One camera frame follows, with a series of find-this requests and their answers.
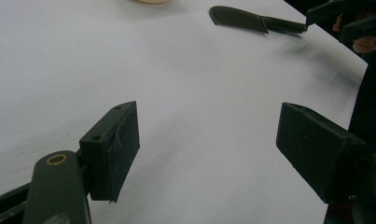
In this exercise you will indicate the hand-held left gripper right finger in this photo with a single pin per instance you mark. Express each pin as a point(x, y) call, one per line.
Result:
point(313, 146)

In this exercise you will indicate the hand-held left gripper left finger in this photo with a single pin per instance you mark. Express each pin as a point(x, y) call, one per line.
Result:
point(114, 149)

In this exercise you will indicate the dark brown comb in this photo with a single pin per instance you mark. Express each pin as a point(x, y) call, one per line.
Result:
point(238, 18)

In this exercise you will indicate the beige round dish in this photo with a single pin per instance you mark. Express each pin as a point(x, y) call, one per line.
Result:
point(153, 1)

